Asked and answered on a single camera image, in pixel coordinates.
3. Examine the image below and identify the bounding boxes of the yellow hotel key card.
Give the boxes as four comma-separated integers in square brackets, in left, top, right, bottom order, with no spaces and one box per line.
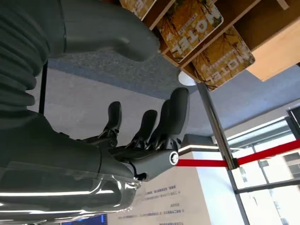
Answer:
[156,0,224,64]
[191,25,256,91]
[119,0,157,21]

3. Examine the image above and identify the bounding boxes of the wooden card organizer box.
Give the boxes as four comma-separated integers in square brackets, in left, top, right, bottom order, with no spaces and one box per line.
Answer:
[102,0,300,93]

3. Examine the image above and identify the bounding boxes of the beige printed sign board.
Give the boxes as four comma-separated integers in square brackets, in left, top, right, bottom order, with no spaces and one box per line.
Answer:
[107,152,213,225]

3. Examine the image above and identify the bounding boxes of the red barrier belt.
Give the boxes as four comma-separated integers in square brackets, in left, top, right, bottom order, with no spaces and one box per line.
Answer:
[237,140,300,167]
[176,159,229,168]

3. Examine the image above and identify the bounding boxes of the chrome stanchion post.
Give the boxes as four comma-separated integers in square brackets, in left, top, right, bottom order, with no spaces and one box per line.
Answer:
[178,71,238,171]

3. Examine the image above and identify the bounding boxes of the dark window frame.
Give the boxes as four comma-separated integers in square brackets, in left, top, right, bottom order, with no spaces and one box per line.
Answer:
[226,105,300,225]

